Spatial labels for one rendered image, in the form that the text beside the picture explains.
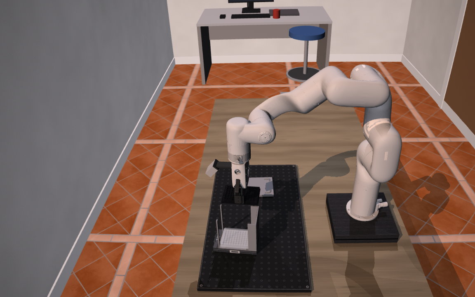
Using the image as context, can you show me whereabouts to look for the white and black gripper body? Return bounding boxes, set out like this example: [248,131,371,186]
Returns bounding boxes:
[228,158,251,189]

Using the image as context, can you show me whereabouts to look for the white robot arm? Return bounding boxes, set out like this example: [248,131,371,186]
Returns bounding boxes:
[226,64,402,221]

